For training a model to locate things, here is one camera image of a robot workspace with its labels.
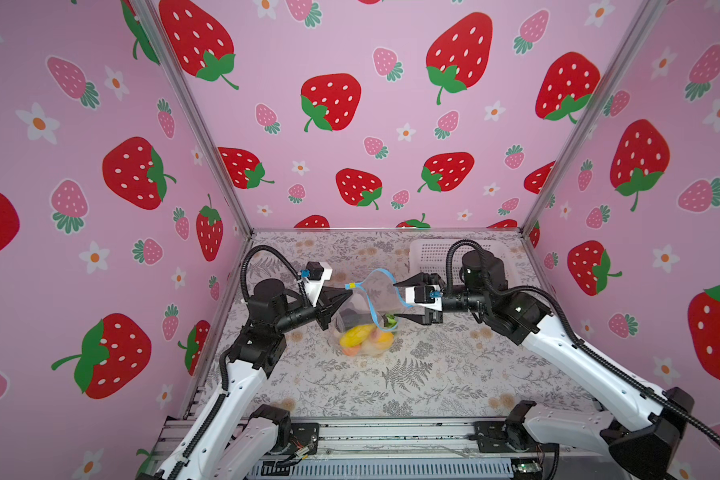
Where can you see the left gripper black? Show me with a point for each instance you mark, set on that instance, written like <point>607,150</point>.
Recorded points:
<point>330,298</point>

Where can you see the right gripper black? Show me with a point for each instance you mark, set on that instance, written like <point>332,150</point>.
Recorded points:
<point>434,315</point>

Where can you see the yellow banana toy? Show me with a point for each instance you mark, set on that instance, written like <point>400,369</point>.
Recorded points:
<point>356,336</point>

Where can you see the green leaf toy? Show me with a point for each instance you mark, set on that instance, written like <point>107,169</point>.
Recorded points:
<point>390,322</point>

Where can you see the white plastic basket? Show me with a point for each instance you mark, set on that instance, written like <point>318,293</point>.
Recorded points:
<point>429,256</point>

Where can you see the clear zip top bag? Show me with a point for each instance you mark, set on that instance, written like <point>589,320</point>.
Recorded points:
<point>373,297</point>

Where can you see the orange toy fruit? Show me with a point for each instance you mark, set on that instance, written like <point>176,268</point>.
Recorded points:
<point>352,351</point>

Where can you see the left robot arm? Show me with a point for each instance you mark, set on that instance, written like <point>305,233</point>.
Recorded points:
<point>215,446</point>

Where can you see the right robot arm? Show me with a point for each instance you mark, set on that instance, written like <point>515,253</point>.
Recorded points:
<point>640,427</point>

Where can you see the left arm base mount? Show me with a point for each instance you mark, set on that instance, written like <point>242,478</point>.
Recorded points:
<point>283,442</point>

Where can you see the aluminium frame rail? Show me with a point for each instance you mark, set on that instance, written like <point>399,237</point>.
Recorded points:
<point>414,448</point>

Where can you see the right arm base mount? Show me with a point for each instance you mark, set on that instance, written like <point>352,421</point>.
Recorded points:
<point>509,435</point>

